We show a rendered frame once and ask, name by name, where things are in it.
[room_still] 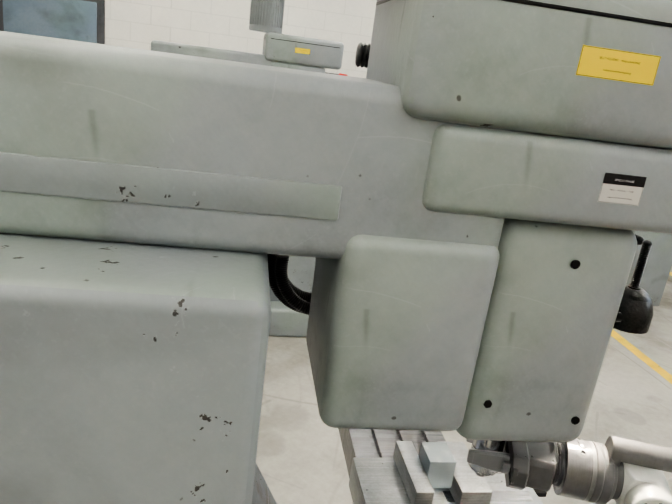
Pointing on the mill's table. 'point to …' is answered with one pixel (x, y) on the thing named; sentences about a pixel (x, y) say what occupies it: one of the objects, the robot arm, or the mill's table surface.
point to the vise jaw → (467, 479)
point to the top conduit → (362, 55)
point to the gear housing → (549, 179)
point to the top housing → (532, 65)
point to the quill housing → (546, 330)
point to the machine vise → (416, 482)
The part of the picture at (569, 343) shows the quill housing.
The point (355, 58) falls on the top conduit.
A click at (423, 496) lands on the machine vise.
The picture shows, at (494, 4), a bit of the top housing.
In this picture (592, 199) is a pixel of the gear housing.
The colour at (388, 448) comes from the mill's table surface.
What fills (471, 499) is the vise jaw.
